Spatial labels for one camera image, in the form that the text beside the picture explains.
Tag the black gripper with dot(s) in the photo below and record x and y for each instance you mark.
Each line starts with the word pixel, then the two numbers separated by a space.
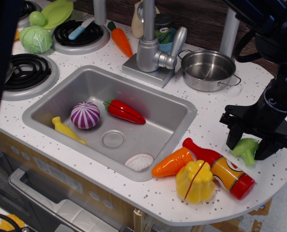
pixel 261 120

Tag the green toy broccoli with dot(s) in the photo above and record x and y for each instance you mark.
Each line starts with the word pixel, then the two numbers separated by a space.
pixel 246 149

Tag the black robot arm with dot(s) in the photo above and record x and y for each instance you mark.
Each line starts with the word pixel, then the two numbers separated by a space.
pixel 267 38

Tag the stainless steel pot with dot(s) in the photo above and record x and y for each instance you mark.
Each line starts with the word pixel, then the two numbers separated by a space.
pixel 207 70

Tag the red toy ketchup bottle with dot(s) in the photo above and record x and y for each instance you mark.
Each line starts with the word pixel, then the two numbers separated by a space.
pixel 229 176

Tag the yellow toy bell pepper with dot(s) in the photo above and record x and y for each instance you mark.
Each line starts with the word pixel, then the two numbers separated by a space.
pixel 194 182

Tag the orange toy carrot half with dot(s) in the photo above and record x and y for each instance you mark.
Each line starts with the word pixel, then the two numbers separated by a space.
pixel 173 163

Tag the silver right support pole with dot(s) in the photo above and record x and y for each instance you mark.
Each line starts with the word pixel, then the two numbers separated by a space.
pixel 229 33

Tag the silver support pole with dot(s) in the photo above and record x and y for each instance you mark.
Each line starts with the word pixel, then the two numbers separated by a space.
pixel 100 12
pixel 229 33

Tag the white toy onion half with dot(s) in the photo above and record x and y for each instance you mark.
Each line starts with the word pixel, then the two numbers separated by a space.
pixel 139 162

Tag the silver toy sink basin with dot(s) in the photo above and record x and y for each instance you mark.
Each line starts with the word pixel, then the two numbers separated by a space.
pixel 112 141

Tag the silver toy faucet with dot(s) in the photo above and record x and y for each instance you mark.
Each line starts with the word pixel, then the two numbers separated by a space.
pixel 150 64

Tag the red toy chili pepper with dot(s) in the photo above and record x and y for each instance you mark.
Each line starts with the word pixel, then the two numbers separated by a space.
pixel 122 111

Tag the green toy can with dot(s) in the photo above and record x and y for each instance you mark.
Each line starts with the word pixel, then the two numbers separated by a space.
pixel 162 28

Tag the cream toy bottle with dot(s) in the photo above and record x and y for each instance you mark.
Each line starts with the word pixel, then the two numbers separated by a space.
pixel 137 25

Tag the purple striped toy onion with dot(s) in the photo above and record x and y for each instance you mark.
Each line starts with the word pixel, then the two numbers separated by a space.
pixel 85 115

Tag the orange toy carrot with leaves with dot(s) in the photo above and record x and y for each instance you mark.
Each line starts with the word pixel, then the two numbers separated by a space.
pixel 120 39

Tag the back right stove burner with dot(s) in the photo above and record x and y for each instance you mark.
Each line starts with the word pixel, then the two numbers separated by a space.
pixel 93 38

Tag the stove burner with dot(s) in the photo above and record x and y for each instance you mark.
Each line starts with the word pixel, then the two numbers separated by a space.
pixel 26 9
pixel 93 38
pixel 32 76

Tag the yellow toy squash piece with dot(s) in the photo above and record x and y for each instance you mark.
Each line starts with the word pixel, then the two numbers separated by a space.
pixel 60 127

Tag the silver left support pole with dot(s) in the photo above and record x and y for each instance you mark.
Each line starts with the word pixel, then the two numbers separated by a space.
pixel 100 12

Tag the front left stove burner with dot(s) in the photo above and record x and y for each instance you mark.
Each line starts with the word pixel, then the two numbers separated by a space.
pixel 32 76

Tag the green toy plate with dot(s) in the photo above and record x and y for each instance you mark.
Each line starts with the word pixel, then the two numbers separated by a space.
pixel 56 13

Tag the green toy cabbage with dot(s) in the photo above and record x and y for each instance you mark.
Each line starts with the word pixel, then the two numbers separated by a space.
pixel 36 39

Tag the green toy ball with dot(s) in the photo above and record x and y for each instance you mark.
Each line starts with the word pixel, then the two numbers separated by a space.
pixel 37 18

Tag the yellow toy corn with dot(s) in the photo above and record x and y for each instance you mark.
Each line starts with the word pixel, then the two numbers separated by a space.
pixel 17 35

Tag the yellow object bottom left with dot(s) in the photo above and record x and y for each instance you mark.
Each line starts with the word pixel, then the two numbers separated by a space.
pixel 5 225

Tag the back left stove burner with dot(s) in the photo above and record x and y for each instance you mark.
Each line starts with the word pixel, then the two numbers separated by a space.
pixel 26 9

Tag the grey oven door handle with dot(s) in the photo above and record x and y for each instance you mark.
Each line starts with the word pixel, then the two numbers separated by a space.
pixel 54 209

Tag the blue handled toy knife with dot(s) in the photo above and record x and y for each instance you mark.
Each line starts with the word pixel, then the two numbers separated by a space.
pixel 80 29

